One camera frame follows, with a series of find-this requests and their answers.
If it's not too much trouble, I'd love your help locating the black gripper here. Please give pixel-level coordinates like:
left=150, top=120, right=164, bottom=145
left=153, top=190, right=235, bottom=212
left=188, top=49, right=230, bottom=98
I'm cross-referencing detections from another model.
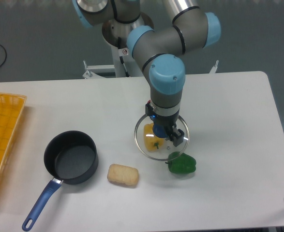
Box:
left=145, top=100, right=184, bottom=147

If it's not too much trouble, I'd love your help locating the glass lid with blue knob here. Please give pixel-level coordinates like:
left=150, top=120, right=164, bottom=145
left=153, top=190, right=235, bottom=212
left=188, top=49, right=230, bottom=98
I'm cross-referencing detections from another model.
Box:
left=134, top=115, right=190, bottom=162

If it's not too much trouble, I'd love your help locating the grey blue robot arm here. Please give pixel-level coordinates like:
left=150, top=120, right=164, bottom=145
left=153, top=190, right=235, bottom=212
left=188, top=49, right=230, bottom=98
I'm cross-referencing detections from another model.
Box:
left=73, top=0, right=221, bottom=146

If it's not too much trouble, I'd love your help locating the yellow bell pepper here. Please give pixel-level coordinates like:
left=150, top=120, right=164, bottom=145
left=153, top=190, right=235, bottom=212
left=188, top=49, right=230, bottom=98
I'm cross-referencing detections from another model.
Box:
left=143, top=123, right=165, bottom=152

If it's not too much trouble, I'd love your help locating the green bell pepper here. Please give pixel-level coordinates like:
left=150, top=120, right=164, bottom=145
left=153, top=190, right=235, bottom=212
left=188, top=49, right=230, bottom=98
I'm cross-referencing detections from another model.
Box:
left=166, top=152, right=196, bottom=174

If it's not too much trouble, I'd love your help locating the beige bread loaf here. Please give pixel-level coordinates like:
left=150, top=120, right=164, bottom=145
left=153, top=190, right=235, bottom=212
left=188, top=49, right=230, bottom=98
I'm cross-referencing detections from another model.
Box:
left=107, top=164, right=139, bottom=186

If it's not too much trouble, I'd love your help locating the black saucepan blue handle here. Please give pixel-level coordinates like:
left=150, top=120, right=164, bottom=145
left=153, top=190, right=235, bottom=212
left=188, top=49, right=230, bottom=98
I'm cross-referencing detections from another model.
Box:
left=22, top=130, right=99, bottom=232

